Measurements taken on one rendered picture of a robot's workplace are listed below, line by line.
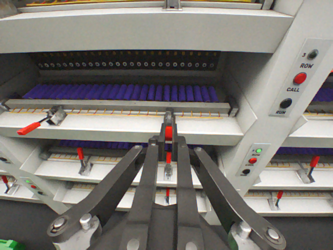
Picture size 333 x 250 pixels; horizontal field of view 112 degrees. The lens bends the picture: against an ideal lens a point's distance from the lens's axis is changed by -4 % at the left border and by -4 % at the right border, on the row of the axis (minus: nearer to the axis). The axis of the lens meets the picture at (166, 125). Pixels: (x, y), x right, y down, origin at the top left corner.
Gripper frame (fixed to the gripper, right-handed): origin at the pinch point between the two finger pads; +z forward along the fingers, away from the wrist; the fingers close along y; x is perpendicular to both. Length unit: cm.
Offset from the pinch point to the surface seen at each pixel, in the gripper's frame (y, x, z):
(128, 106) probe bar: -9.6, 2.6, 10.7
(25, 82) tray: -44.3, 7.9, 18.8
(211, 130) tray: 9.2, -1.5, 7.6
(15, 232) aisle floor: -69, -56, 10
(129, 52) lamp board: -11.3, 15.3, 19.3
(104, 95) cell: -16.9, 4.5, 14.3
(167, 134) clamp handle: -0.2, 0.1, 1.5
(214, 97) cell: 11.0, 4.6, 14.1
